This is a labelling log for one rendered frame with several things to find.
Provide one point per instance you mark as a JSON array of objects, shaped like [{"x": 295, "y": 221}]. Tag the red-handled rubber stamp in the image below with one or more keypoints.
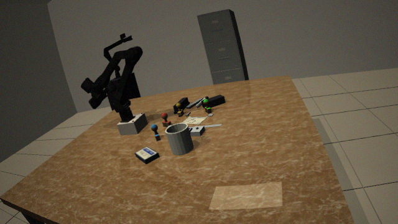
[{"x": 166, "y": 123}]

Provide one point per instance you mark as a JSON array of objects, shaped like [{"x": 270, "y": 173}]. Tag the cream paper card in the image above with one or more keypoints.
[{"x": 194, "y": 120}]

